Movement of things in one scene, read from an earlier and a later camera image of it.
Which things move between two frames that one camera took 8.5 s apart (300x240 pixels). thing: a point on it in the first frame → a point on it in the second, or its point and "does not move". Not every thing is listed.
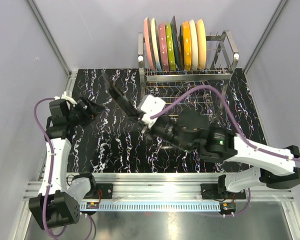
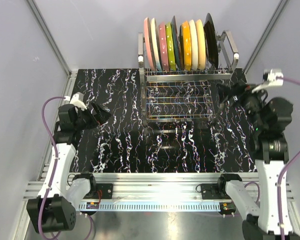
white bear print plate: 195,43 does not move
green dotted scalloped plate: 170,45 does not move
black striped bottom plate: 123,99 → 211,40
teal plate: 176,42 does not move
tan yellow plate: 202,44 does not move
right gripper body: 163,128 → 251,103
